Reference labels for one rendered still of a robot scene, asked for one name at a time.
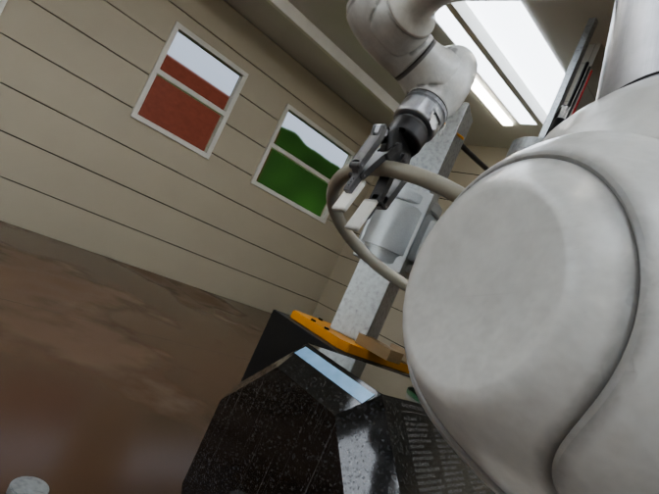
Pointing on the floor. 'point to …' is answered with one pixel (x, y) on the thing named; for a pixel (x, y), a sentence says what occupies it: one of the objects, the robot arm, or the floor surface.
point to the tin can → (27, 486)
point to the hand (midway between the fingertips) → (354, 206)
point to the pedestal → (284, 336)
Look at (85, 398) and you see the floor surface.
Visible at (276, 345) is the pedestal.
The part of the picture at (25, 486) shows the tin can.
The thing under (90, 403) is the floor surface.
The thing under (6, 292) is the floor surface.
